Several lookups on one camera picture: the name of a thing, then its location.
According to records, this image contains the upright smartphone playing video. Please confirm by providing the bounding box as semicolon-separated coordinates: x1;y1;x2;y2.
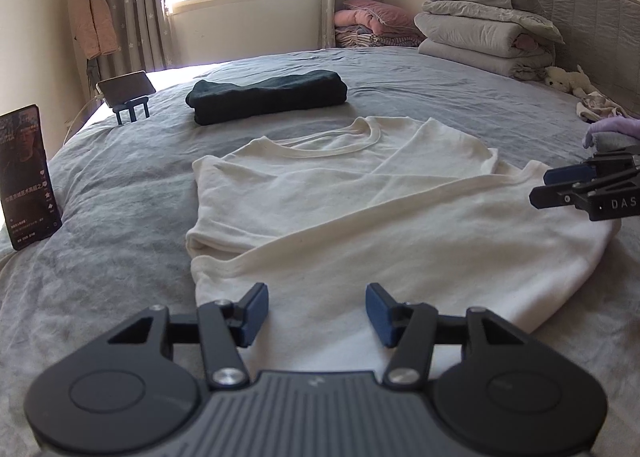
1;105;62;251

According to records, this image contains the landscape phone on stand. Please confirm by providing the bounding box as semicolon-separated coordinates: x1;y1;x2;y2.
96;70;156;107

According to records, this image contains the grey bed sheet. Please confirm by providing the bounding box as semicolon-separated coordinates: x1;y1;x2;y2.
1;47;639;456

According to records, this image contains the pink pillow pile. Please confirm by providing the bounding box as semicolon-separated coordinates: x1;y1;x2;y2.
334;0;425;47

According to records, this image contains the hanging pink jacket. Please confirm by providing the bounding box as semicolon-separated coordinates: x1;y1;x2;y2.
70;0;118;60

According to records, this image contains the small white folded garment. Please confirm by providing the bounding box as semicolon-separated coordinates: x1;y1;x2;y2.
576;91;631;123

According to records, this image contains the white plush toy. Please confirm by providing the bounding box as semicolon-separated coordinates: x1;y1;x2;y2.
544;66;597;98

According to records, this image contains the purple folded garment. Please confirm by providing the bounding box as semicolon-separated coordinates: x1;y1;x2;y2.
582;117;639;148

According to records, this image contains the grey folded clothes pile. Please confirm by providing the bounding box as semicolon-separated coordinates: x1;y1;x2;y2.
591;132;640;152

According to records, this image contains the grey quilted headboard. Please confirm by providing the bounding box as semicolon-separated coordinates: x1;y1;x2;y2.
538;0;640;117

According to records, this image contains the white Winnie sweatshirt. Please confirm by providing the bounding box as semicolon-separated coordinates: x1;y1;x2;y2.
186;117;620;371

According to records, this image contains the left grey star curtain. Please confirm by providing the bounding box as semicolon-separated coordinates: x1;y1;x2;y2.
98;0;176;79

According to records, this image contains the folded grey quilt stack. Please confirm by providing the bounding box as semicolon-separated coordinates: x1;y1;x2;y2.
414;0;564;81

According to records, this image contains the blue phone stand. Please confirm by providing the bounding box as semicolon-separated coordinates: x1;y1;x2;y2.
112;96;150;126

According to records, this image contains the folded black garment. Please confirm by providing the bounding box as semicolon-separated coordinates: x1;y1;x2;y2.
186;70;348;125

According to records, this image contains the white charging cable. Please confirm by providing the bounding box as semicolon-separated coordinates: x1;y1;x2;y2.
62;90;104;145

